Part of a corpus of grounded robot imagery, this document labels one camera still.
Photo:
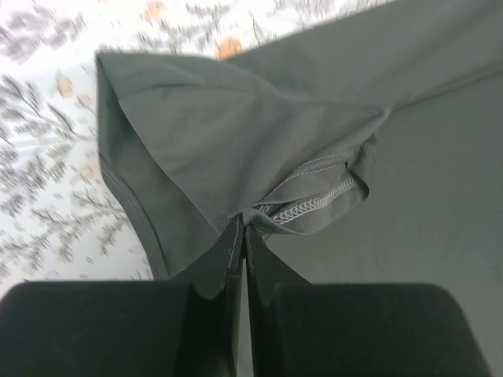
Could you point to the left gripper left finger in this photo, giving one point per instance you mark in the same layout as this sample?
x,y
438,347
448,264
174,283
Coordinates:
x,y
185,326

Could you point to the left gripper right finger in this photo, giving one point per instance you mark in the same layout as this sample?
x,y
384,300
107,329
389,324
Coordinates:
x,y
304,329

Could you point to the dark grey t shirt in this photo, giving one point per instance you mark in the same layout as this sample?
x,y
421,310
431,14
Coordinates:
x,y
283,134

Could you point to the floral table mat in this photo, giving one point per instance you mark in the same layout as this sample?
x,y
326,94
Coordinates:
x,y
58,220

